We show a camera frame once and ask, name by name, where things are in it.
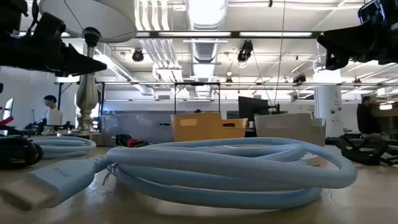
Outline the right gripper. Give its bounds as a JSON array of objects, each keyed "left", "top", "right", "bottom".
[{"left": 317, "top": 12, "right": 398, "bottom": 71}]

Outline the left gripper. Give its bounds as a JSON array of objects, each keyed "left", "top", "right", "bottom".
[{"left": 0, "top": 12, "right": 108, "bottom": 77}]

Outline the light blue cable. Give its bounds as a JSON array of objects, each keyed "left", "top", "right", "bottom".
[
  {"left": 30, "top": 136, "right": 98, "bottom": 160},
  {"left": 0, "top": 136, "right": 358, "bottom": 213}
]

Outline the long black cable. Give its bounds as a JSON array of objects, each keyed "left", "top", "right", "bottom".
[{"left": 337, "top": 133, "right": 390, "bottom": 166}]

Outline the short black cable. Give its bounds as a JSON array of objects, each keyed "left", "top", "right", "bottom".
[{"left": 0, "top": 136, "right": 44, "bottom": 170}]

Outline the silver lamp with white shade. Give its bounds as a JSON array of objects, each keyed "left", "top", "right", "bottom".
[{"left": 39, "top": 0, "right": 138, "bottom": 147}]

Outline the white round pillar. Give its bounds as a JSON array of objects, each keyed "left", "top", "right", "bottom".
[{"left": 313, "top": 85, "right": 345, "bottom": 138}]

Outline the person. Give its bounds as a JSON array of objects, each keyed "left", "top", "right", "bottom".
[
  {"left": 42, "top": 95, "right": 64, "bottom": 126},
  {"left": 356, "top": 95, "right": 382, "bottom": 135}
]

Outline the lit computer monitor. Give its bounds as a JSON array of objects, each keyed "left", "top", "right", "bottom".
[{"left": 2, "top": 98, "right": 15, "bottom": 121}]

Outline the clear plastic bin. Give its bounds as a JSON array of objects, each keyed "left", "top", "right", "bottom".
[{"left": 101, "top": 113, "right": 175, "bottom": 147}]

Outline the grey plastic bin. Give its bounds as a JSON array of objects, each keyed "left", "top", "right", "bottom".
[{"left": 254, "top": 113, "right": 327, "bottom": 147}]

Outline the red and black clamp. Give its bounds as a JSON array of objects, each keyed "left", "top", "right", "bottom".
[{"left": 0, "top": 115, "right": 19, "bottom": 138}]

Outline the black computer monitor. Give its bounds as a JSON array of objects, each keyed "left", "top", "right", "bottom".
[{"left": 238, "top": 96, "right": 280, "bottom": 129}]

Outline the yellow plastic bin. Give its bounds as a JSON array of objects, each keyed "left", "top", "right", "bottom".
[{"left": 170, "top": 112, "right": 249, "bottom": 142}]

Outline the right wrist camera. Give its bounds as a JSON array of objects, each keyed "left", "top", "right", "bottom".
[{"left": 357, "top": 0, "right": 386, "bottom": 25}]

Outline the black cable with red tie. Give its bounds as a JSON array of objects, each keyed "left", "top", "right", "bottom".
[{"left": 115, "top": 134, "right": 150, "bottom": 148}]

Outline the silver ceiling air duct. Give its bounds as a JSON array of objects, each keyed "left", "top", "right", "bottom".
[{"left": 185, "top": 0, "right": 229, "bottom": 99}]

